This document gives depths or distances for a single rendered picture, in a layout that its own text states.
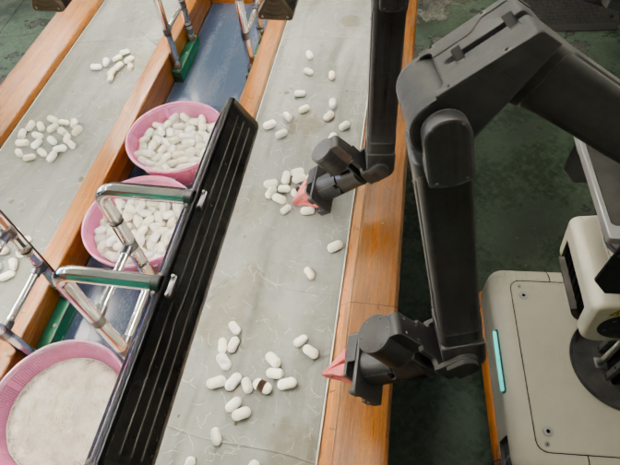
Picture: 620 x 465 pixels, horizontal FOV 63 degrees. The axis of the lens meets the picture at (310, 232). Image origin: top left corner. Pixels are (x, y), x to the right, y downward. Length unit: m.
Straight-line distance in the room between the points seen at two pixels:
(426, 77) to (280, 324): 0.71
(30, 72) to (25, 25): 1.97
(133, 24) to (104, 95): 0.37
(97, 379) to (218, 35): 1.24
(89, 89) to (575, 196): 1.88
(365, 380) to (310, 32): 1.22
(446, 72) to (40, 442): 0.95
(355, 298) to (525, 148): 1.61
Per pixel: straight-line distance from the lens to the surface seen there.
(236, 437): 1.00
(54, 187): 1.46
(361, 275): 1.08
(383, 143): 1.02
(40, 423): 1.15
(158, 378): 0.69
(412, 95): 0.45
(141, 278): 0.71
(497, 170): 2.38
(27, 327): 1.21
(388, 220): 1.16
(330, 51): 1.67
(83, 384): 1.13
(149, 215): 1.29
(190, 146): 1.43
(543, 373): 1.60
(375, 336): 0.71
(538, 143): 2.55
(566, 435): 1.56
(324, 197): 1.13
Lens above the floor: 1.69
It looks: 54 degrees down
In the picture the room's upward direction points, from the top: 6 degrees counter-clockwise
